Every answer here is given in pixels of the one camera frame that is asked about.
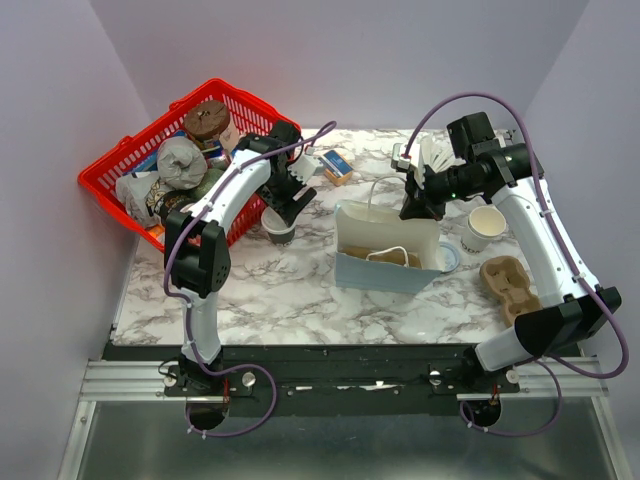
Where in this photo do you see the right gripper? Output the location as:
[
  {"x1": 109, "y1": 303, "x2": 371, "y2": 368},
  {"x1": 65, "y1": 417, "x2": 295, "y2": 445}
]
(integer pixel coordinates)
[{"x1": 399, "y1": 161, "x2": 482, "y2": 221}]

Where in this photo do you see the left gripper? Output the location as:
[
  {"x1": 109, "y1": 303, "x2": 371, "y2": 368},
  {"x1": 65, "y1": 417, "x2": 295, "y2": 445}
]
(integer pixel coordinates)
[{"x1": 255, "y1": 166, "x2": 317, "y2": 228}]

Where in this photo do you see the white coffee cup lid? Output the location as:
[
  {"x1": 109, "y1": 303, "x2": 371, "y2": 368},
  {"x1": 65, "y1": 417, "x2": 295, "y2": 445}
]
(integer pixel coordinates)
[{"x1": 261, "y1": 207, "x2": 295, "y2": 236}]

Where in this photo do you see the white paper bag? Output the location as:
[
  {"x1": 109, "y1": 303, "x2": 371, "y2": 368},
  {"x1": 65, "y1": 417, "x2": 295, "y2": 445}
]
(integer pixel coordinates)
[{"x1": 334, "y1": 194, "x2": 445, "y2": 295}]

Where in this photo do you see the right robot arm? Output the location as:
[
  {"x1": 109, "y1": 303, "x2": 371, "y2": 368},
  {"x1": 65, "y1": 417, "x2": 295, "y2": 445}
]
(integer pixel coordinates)
[{"x1": 391, "y1": 112, "x2": 621, "y2": 392}]

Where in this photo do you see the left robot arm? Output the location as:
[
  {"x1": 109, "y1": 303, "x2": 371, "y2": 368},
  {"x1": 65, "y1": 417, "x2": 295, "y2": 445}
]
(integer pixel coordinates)
[{"x1": 163, "y1": 120, "x2": 316, "y2": 395}]

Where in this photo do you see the small blue orange box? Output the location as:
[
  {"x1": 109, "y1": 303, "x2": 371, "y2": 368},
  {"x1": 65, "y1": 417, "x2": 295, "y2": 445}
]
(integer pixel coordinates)
[{"x1": 320, "y1": 150, "x2": 353, "y2": 186}]

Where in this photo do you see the brown cardboard cup carrier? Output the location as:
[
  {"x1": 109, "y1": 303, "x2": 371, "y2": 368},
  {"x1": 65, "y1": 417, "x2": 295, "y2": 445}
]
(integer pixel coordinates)
[{"x1": 479, "y1": 256, "x2": 542, "y2": 327}]

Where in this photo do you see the brown round lid container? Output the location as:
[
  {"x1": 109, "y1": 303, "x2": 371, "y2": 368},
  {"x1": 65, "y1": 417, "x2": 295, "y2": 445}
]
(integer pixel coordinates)
[{"x1": 183, "y1": 100, "x2": 231, "y2": 142}]

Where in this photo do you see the grey crumpled paper bag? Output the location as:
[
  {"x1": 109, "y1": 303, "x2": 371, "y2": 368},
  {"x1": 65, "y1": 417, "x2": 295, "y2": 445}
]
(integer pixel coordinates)
[{"x1": 156, "y1": 136, "x2": 208, "y2": 190}]

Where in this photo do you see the black labelled tub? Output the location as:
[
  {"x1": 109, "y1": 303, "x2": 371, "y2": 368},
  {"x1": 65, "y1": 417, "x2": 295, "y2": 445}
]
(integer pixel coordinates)
[{"x1": 153, "y1": 190, "x2": 194, "y2": 225}]

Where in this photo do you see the white printed plastic bag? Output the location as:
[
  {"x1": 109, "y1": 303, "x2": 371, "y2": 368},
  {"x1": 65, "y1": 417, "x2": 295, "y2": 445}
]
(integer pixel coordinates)
[{"x1": 115, "y1": 171, "x2": 173, "y2": 228}]

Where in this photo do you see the red plastic shopping basket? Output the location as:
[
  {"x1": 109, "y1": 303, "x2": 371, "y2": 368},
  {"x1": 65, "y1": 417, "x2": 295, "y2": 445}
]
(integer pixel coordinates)
[{"x1": 78, "y1": 79, "x2": 288, "y2": 251}]

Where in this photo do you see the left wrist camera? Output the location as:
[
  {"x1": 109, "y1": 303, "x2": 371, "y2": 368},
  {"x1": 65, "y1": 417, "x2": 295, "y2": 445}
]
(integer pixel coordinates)
[{"x1": 288, "y1": 153, "x2": 325, "y2": 185}]

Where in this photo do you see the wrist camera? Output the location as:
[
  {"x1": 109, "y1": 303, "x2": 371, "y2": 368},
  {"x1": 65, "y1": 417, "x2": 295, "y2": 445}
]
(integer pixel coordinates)
[
  {"x1": 288, "y1": 153, "x2": 325, "y2": 185},
  {"x1": 391, "y1": 142, "x2": 431, "y2": 190}
]

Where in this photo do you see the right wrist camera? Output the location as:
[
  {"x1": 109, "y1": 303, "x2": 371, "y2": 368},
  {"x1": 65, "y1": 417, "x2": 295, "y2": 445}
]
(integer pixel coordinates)
[{"x1": 391, "y1": 142, "x2": 431, "y2": 190}]

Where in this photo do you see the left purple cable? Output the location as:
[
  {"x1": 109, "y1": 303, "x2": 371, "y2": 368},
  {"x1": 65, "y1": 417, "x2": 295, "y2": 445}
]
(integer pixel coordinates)
[{"x1": 162, "y1": 120, "x2": 338, "y2": 440}]

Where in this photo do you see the black mounting rail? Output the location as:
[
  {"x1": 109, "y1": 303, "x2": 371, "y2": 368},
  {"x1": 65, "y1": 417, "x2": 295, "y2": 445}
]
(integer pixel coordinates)
[{"x1": 164, "y1": 342, "x2": 584, "y2": 417}]

